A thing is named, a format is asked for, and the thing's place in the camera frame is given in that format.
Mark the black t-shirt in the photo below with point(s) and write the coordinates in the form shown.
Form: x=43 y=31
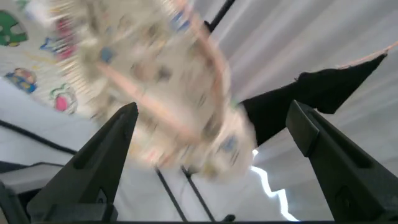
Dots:
x=311 y=90

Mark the cream printed garment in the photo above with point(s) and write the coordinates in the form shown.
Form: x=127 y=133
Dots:
x=155 y=62

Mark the black clothes rack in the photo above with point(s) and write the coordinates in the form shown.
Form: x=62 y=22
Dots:
x=194 y=193

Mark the pink clothes hanger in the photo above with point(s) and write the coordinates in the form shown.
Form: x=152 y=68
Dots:
x=363 y=58
x=149 y=102

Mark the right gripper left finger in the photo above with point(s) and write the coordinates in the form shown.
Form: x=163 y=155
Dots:
x=90 y=177

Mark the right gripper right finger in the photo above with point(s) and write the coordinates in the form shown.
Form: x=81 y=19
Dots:
x=354 y=180

